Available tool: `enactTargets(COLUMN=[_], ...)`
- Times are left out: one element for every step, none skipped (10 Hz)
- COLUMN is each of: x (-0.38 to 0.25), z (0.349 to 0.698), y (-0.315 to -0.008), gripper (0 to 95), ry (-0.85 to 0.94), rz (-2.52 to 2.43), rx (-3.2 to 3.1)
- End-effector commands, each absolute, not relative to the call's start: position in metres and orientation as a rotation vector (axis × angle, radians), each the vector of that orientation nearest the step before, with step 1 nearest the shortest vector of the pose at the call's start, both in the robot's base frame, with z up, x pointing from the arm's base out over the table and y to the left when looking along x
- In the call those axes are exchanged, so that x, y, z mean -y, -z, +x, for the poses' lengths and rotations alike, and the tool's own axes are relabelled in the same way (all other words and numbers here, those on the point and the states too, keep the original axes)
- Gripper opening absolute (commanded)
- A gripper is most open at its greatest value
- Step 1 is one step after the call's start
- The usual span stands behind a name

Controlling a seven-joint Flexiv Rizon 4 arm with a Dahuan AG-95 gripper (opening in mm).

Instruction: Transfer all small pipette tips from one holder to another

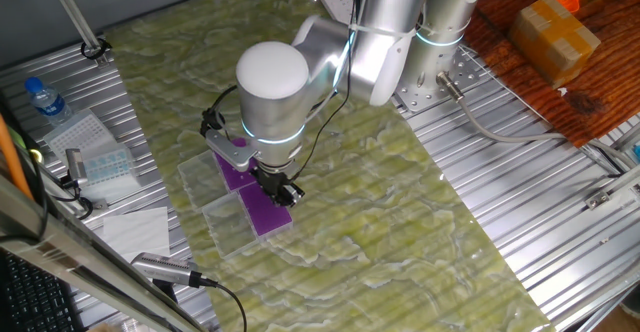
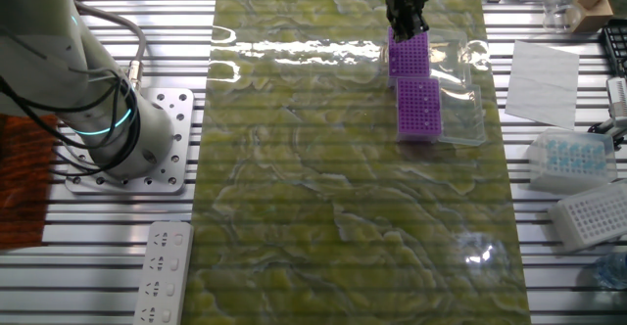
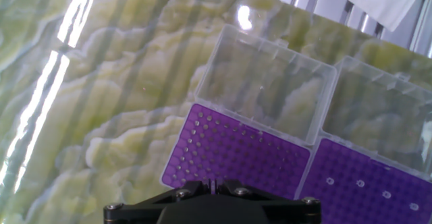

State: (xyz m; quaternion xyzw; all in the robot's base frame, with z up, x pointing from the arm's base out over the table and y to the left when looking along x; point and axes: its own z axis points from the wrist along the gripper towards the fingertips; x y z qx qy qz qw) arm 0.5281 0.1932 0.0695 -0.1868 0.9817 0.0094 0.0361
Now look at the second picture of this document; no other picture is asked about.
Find small brown cardboard box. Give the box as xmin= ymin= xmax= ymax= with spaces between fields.
xmin=570 ymin=0 xmax=615 ymax=34

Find clear box blue tips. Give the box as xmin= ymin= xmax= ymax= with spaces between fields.
xmin=526 ymin=127 xmax=618 ymax=195

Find red brown wooden board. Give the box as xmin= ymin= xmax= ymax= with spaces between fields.
xmin=0 ymin=114 xmax=59 ymax=251

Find white paper sheet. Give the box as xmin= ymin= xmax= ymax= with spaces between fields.
xmin=504 ymin=39 xmax=581 ymax=130

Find water bottle blue cap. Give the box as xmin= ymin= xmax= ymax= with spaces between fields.
xmin=592 ymin=251 xmax=627 ymax=291

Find black cable bundle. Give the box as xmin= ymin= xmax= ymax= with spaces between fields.
xmin=0 ymin=74 xmax=143 ymax=178

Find purple pipette tip box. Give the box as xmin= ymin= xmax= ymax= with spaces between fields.
xmin=395 ymin=76 xmax=488 ymax=147
xmin=384 ymin=25 xmax=475 ymax=90

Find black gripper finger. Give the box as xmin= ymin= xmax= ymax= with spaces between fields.
xmin=405 ymin=19 xmax=428 ymax=43
xmin=391 ymin=17 xmax=410 ymax=41

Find green marble pattern mat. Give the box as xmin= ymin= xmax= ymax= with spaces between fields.
xmin=180 ymin=0 xmax=533 ymax=325

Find silver depth camera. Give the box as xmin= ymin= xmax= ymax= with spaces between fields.
xmin=587 ymin=75 xmax=627 ymax=145

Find clear plastic cup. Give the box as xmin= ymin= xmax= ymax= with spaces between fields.
xmin=541 ymin=0 xmax=582 ymax=35

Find white power strip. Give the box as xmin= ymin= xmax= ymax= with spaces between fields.
xmin=132 ymin=220 xmax=195 ymax=325

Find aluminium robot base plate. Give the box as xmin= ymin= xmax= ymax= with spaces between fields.
xmin=65 ymin=87 xmax=196 ymax=195

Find black keyboard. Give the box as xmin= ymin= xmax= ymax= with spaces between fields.
xmin=600 ymin=19 xmax=627 ymax=79

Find thick grey robot cable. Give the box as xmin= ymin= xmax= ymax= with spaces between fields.
xmin=72 ymin=1 xmax=148 ymax=91

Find white pipette tip rack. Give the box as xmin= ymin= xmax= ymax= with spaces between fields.
xmin=547 ymin=180 xmax=627 ymax=253

